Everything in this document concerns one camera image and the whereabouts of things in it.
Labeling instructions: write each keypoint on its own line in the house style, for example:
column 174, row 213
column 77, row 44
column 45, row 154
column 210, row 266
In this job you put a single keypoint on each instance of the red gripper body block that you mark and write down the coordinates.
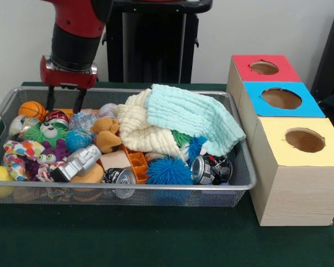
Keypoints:
column 66, row 78

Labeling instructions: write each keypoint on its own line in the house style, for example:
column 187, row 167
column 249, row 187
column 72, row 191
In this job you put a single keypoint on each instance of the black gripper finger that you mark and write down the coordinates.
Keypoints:
column 50, row 98
column 79, row 101

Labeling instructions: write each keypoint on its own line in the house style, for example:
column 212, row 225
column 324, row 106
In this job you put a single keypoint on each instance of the cream waffle cloth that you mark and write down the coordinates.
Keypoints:
column 139, row 133

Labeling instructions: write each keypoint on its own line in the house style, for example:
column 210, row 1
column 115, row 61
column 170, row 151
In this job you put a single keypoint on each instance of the light blue waffle cloth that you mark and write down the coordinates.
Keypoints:
column 189, row 111

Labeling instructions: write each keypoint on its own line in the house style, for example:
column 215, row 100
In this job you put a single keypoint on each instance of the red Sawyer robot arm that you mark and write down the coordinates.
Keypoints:
column 75, row 27

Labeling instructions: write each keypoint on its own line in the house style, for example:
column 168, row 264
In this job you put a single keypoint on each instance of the wooden box with three holes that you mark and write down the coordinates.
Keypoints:
column 295, row 194

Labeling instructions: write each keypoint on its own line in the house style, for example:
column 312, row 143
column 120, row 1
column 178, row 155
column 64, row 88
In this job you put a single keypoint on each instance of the crushed red drink can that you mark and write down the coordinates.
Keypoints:
column 57, row 116

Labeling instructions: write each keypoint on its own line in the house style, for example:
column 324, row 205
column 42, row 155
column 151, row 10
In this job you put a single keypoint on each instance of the orange toy basketball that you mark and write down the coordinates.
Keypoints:
column 31, row 109

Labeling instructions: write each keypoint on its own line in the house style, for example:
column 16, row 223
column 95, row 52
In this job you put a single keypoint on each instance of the white toy baseball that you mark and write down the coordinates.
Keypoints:
column 108, row 110

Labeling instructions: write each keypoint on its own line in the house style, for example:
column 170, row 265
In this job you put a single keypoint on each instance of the green googly-eyed spiky toy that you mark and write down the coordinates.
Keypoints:
column 48, row 133

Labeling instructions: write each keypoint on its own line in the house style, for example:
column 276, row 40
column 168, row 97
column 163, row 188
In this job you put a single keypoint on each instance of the blue globe ball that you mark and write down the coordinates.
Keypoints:
column 78, row 140

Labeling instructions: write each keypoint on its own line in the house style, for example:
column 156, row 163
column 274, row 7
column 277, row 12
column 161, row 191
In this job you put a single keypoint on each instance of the brown plush teddy bear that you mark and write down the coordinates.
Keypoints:
column 107, row 136

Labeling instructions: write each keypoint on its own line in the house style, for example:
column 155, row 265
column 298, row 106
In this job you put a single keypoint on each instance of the silver toy robot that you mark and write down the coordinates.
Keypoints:
column 78, row 164

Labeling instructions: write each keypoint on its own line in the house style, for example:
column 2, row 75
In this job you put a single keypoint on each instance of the blue spiky rubber ball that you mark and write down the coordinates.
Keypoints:
column 169, row 172

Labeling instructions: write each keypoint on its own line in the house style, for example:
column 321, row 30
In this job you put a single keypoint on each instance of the crushed black drink can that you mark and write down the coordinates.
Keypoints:
column 211, row 169

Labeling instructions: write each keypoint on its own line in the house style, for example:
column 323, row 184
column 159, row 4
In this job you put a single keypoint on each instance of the black upright panel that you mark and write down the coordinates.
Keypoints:
column 331, row 55

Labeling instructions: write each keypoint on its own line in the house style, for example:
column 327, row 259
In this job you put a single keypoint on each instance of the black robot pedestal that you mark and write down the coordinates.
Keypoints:
column 156, row 55

